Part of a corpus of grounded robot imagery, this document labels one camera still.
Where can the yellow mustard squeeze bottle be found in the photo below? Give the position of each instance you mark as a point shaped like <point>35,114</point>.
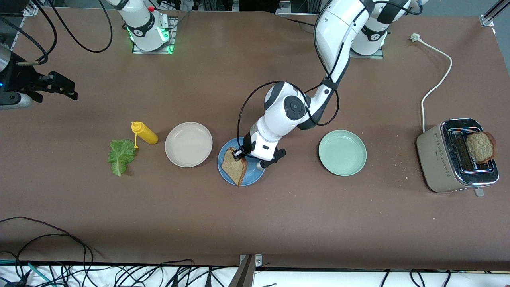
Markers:
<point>148,135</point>

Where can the aluminium frame profile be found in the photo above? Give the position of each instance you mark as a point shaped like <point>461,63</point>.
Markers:
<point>30,8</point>
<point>492,14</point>

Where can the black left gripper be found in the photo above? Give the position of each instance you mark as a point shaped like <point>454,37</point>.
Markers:
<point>246,145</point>

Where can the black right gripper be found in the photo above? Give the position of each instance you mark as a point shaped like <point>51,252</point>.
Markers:
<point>24,78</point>

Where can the green lettuce leaf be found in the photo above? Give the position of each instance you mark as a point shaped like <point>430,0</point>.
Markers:
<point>120,155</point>

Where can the blue round plate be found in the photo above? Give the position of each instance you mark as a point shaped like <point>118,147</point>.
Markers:
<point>254,176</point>

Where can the grey metal bar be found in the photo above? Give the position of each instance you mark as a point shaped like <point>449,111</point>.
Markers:
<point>244,275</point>

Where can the brown bread slice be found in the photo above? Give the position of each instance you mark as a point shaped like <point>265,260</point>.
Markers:
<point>233,169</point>
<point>480,146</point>

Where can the green round plate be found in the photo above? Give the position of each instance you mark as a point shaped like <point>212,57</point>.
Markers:
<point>342,152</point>

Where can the beige round plate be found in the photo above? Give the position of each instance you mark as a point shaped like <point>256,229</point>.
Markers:
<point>188,144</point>

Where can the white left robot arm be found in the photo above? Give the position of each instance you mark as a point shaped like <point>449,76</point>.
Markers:
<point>338,28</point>

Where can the silver metal bracket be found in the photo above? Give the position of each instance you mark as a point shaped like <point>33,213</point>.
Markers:
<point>257,260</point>

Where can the beige metal toaster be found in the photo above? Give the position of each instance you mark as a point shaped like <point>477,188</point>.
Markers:
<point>436,159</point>

